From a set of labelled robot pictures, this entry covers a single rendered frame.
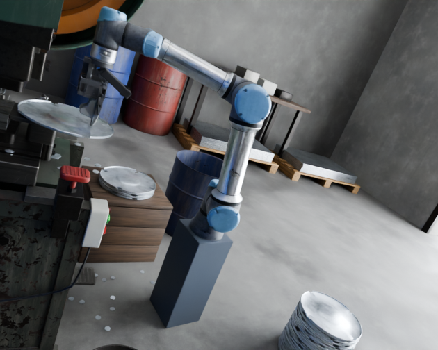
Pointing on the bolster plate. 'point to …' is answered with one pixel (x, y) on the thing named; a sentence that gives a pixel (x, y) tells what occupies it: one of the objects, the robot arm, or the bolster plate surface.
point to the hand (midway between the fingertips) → (94, 122)
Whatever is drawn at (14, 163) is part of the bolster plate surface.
